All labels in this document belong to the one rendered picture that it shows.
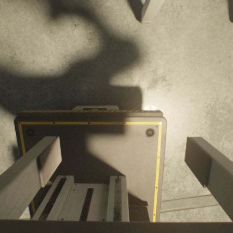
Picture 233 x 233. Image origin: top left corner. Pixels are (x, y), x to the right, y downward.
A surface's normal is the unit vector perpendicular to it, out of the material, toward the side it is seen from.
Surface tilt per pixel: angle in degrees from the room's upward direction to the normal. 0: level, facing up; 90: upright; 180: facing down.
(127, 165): 0
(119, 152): 0
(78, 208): 90
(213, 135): 0
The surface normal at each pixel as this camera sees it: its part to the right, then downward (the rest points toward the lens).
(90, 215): 0.00, -0.97
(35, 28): -0.02, 0.25
